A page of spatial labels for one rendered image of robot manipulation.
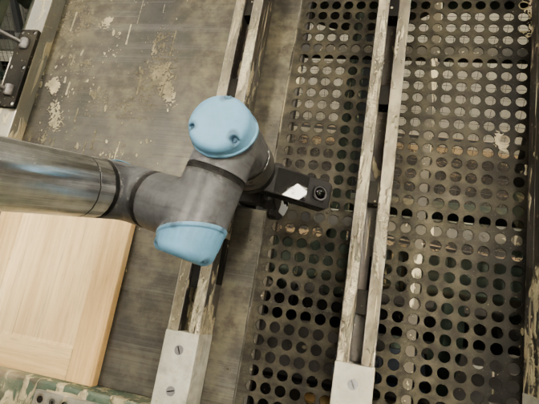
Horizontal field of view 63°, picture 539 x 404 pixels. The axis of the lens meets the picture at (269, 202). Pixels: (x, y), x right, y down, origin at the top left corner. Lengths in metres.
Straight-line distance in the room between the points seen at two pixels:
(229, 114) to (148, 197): 0.14
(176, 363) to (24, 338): 0.35
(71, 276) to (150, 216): 0.46
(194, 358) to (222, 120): 0.43
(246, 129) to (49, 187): 0.21
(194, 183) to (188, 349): 0.36
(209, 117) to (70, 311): 0.58
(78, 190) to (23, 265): 0.54
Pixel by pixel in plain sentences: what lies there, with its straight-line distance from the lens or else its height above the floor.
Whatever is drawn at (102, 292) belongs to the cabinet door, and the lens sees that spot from 0.93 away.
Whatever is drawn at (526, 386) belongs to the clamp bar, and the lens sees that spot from 0.82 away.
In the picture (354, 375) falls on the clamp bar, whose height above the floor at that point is 1.01.
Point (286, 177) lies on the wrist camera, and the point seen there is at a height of 1.29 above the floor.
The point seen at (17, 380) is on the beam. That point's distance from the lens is 0.98.
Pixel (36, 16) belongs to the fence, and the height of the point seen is 1.51.
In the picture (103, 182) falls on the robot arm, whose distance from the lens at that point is 0.54.
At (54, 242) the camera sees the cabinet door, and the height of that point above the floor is 1.08.
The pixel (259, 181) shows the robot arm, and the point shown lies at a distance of 0.60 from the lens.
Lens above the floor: 1.53
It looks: 24 degrees down
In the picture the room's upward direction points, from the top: straight up
